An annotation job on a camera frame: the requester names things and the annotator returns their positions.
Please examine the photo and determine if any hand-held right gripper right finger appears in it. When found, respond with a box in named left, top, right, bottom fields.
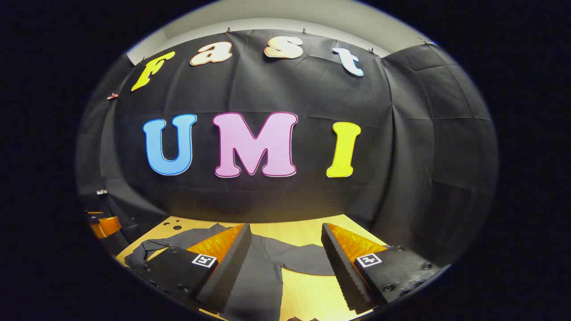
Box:
left=320, top=222, right=443, bottom=314

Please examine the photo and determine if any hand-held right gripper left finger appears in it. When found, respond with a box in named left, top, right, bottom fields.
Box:
left=136, top=223, right=253, bottom=314

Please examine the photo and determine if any grey button shirt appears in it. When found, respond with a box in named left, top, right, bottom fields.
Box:
left=124, top=223, right=338, bottom=321

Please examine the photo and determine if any black backdrop cloth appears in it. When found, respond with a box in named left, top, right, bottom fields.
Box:
left=76, top=29, right=498, bottom=268

